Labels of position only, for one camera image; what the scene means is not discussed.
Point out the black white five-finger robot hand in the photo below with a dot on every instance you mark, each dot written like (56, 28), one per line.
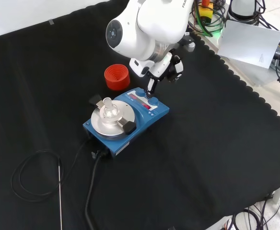
(162, 67)

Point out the heater with blue base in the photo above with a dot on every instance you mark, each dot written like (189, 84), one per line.
(140, 112)

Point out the orange ribbed cup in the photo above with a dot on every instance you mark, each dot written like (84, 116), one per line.
(117, 76)

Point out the clear round-bottom glass flask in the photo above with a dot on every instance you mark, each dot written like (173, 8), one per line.
(109, 111)

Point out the yellow stop button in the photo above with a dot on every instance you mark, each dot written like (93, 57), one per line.
(206, 10)

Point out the black cloth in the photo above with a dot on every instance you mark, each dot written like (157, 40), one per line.
(202, 143)

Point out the pale board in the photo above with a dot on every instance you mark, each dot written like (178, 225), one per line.
(248, 43)

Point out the grey tape piece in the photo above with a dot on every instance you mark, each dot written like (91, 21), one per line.
(51, 22)

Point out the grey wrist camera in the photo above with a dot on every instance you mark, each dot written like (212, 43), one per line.
(190, 44)

